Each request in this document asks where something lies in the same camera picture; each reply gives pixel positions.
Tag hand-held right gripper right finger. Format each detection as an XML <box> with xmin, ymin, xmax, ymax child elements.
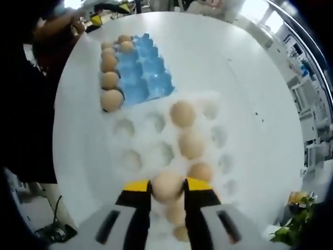
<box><xmin>183</xmin><ymin>177</ymin><xmax>288</xmax><ymax>250</ymax></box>

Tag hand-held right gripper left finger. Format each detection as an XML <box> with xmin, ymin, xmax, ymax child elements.
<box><xmin>53</xmin><ymin>179</ymin><xmax>152</xmax><ymax>250</ymax></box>

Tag single tan egg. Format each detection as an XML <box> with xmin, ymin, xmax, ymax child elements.
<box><xmin>151</xmin><ymin>172</ymin><xmax>186</xmax><ymax>203</ymax></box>

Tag white egg tray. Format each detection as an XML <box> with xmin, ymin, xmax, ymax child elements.
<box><xmin>103</xmin><ymin>90</ymin><xmax>239</xmax><ymax>245</ymax></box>

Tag blue egg tray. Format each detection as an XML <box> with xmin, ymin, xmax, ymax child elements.
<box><xmin>100</xmin><ymin>33</ymin><xmax>179</xmax><ymax>110</ymax></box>

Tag group of tan eggs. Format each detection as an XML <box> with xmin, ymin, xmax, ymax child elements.
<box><xmin>100</xmin><ymin>34</ymin><xmax>214</xmax><ymax>243</ymax></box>

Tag person's left hand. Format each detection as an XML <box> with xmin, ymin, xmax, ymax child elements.
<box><xmin>71</xmin><ymin>14</ymin><xmax>86</xmax><ymax>36</ymax></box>

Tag potted green plant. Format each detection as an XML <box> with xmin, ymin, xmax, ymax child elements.
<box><xmin>269</xmin><ymin>192</ymin><xmax>318</xmax><ymax>245</ymax></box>

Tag person in dark clothes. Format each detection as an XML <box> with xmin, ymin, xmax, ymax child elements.
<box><xmin>0</xmin><ymin>15</ymin><xmax>63</xmax><ymax>184</ymax></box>

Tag white table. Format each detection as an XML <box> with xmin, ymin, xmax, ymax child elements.
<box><xmin>52</xmin><ymin>11</ymin><xmax>305</xmax><ymax>235</ymax></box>

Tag white office cabinets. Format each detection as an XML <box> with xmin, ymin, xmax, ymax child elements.
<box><xmin>286</xmin><ymin>75</ymin><xmax>332</xmax><ymax>167</ymax></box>

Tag black cable bundle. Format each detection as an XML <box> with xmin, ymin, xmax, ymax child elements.
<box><xmin>35</xmin><ymin>195</ymin><xmax>78</xmax><ymax>236</ymax></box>

